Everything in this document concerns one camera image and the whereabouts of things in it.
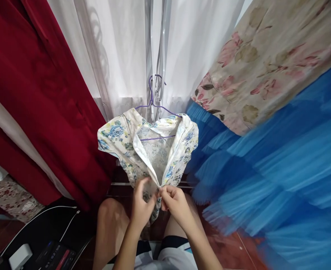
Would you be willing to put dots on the person's left hand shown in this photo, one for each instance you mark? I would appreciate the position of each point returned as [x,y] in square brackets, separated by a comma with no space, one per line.
[140,208]

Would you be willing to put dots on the person's right hand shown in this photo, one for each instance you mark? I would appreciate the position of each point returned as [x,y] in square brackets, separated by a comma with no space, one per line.
[178,204]

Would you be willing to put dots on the person's left thumb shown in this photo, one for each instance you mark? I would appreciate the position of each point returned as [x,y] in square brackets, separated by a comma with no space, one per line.
[152,203]

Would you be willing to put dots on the person's left fingers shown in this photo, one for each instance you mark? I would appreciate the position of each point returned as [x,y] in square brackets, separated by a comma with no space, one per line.
[142,185]

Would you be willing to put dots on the person's right fingers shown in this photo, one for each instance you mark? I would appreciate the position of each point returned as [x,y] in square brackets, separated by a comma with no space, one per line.
[167,197]

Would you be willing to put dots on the white blue floral dress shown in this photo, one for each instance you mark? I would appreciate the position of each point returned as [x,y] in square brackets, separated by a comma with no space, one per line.
[117,135]

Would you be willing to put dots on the black round table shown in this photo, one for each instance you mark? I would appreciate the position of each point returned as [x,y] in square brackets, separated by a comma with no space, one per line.
[50,225]

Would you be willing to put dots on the black phone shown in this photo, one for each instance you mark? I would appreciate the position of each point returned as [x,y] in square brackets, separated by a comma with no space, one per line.
[57,254]

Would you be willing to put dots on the blue tulle dress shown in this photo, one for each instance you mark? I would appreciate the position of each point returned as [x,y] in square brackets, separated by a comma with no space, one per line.
[281,180]

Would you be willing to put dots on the white satin garment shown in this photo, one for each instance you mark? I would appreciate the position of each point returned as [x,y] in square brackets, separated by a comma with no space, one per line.
[22,140]

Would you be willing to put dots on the grey red floral fabric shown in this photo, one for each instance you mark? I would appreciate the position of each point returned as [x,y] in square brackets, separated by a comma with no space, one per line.
[10,197]

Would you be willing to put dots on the white sheer curtain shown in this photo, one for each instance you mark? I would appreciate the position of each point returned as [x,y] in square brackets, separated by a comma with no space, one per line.
[120,47]

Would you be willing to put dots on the white power adapter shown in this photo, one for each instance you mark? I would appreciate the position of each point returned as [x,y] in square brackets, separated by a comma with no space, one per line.
[19,256]

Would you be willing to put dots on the red velvet garment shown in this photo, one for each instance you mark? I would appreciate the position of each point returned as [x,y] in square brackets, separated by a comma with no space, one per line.
[27,84]

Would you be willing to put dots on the beige pink floral garment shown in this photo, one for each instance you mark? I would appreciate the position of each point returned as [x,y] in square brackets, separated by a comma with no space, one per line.
[269,67]

